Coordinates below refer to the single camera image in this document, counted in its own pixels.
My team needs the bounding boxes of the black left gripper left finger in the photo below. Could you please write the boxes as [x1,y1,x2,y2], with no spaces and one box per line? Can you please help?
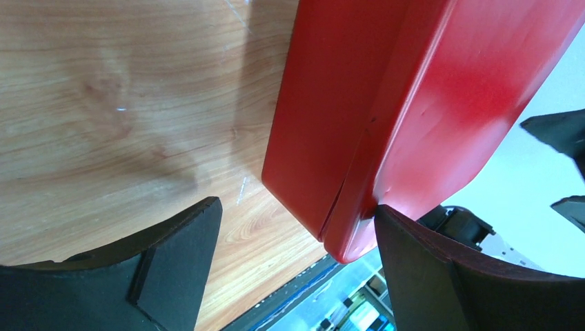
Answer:
[1,197,223,330]

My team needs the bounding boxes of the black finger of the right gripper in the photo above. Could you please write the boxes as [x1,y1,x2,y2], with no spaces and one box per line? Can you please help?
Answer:
[520,109,584,177]

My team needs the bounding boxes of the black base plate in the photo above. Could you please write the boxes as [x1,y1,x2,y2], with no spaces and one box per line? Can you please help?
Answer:
[223,254,343,331]

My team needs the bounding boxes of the red box lid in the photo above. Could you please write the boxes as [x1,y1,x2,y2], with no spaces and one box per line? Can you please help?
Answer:
[321,1,584,263]

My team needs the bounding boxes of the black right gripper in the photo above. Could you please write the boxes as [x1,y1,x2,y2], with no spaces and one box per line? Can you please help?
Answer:
[418,196,584,252]

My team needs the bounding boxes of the red box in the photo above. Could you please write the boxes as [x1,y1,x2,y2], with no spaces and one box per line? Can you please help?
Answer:
[261,0,458,243]

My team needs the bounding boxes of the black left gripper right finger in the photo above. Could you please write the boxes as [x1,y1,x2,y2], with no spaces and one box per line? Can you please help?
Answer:
[375,205,584,330]

